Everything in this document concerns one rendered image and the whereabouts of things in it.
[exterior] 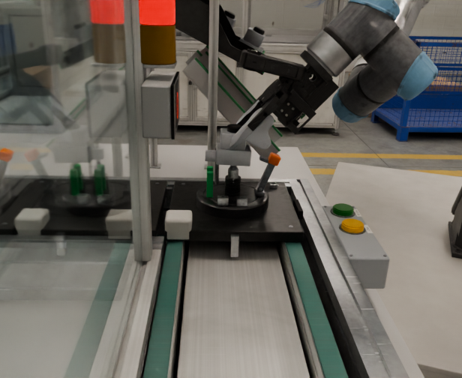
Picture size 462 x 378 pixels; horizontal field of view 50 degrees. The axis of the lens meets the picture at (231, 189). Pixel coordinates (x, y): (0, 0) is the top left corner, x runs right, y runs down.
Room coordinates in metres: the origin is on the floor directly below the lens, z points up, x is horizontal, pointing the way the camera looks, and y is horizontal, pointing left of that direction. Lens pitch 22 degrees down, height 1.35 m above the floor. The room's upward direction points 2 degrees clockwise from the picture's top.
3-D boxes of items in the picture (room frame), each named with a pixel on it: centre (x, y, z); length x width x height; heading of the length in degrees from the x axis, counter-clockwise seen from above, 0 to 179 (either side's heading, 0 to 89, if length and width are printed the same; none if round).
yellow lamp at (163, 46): (0.68, 0.11, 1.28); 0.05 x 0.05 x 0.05
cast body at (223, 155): (0.88, 0.01, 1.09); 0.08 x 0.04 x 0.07; 93
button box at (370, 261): (0.80, -0.22, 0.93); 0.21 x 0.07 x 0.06; 3
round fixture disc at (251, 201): (0.88, 0.00, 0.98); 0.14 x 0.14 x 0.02
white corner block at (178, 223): (0.78, 0.09, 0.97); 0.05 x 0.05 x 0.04; 3
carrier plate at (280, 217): (0.88, 0.00, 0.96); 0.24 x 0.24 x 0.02; 3
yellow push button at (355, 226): (0.80, -0.22, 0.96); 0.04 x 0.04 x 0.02
